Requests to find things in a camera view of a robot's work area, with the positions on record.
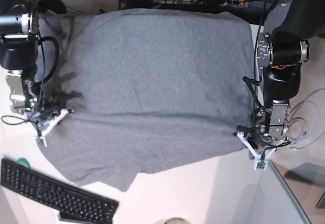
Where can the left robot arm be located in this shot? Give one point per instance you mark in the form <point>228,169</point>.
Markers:
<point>280,51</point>

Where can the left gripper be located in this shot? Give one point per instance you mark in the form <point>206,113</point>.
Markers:
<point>262,136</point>

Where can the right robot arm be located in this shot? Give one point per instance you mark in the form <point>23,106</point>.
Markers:
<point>20,40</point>

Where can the green tape roll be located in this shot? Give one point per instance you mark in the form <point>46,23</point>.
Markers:
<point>23,162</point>

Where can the round tan object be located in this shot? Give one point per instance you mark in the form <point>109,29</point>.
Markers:
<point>176,220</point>

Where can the black computer keyboard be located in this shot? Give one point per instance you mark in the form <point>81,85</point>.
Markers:
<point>67,199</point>

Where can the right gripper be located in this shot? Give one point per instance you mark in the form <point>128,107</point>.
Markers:
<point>47,111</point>

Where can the grey t-shirt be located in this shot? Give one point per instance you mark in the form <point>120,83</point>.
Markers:
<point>151,90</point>

